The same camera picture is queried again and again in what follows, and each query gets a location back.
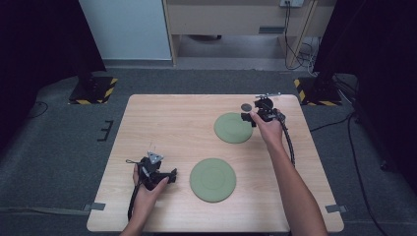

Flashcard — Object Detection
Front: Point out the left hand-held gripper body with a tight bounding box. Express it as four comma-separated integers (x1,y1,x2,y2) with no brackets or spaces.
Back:
139,150,168,192

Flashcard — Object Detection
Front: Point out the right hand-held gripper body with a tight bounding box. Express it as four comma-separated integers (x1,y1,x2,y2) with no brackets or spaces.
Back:
254,92,286,124

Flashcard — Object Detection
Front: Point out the green round plate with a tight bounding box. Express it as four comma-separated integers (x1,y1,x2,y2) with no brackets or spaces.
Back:
189,157,237,204
213,112,255,145

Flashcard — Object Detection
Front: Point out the person's right hand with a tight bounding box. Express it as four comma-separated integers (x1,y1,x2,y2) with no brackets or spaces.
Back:
250,110,284,148

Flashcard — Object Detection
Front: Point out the person's left hand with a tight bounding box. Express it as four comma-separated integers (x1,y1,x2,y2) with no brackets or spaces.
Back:
133,163,170,219

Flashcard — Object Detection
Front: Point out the black stand with striped base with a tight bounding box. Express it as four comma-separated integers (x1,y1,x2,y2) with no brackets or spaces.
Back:
68,65,119,106
293,70,343,107

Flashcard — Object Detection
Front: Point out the grey tape piece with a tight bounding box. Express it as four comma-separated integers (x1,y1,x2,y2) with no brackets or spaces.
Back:
82,202,107,212
325,204,348,214

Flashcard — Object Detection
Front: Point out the grey rectangular desk plate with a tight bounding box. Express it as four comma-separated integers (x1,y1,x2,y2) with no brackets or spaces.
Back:
258,26,286,34

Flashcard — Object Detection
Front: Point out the light wooden desk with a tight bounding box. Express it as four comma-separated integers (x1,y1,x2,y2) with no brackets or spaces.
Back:
162,0,338,69

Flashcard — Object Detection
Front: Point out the grey power outlet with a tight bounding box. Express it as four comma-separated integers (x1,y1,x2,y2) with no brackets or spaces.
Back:
279,0,305,8

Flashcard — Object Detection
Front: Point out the black curtain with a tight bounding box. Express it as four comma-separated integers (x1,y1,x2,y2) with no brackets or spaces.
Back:
313,0,417,195
0,0,107,155

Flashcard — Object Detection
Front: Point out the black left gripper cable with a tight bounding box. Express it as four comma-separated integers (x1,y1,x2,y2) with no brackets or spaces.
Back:
127,181,143,221

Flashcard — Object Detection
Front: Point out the white cable bundle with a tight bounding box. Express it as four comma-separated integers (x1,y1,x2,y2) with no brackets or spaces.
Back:
299,37,320,77

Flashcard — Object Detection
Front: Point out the black hanging power cable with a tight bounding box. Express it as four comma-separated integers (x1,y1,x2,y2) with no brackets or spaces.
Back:
283,1,316,71

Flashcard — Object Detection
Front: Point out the long black floor cable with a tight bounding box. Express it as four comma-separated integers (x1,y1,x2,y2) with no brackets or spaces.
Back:
309,111,391,236

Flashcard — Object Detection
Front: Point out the thin black floor cable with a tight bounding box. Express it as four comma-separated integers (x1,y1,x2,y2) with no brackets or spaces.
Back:
28,100,49,120

